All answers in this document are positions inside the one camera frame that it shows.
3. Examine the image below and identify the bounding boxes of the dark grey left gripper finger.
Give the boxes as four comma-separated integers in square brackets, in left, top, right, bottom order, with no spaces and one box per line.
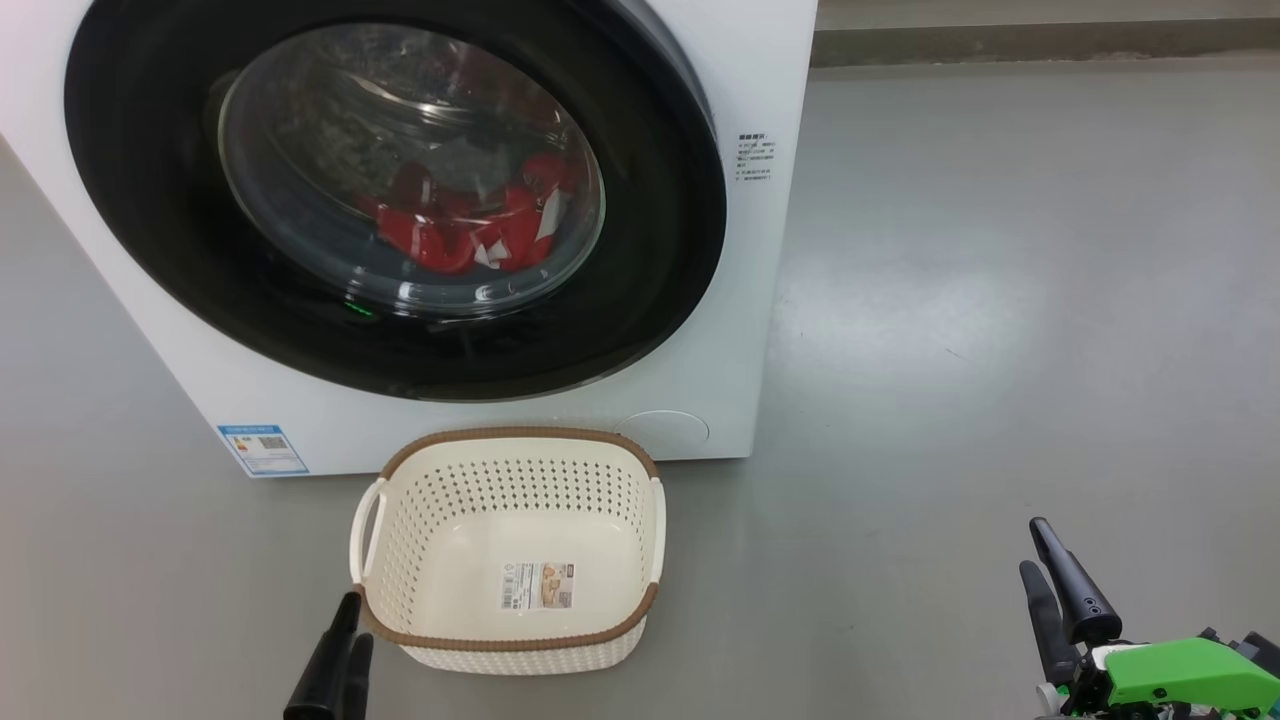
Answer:
[340,633,375,720]
[283,592,362,720]

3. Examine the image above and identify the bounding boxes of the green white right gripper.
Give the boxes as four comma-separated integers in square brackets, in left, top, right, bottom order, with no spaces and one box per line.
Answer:
[1019,517,1280,720]

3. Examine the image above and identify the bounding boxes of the red and white jersey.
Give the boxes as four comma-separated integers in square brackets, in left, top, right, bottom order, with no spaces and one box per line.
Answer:
[355,152,581,276]

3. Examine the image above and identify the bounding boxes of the dark round glass washer door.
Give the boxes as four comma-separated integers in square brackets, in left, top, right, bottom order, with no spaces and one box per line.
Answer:
[63,0,728,403]

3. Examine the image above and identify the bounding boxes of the cream perforated basket brown rim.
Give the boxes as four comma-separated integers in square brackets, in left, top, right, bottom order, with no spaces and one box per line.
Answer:
[348,427,668,676]

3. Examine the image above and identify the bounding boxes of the white front-load washing machine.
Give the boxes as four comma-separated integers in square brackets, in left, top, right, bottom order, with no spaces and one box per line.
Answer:
[0,0,819,479]

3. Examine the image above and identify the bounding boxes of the paper product label sticker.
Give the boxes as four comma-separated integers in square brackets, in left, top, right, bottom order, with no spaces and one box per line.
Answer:
[500,560,577,612]

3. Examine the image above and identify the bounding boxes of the blue energy label sticker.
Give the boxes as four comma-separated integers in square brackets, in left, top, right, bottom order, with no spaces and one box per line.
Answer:
[217,425,310,479]

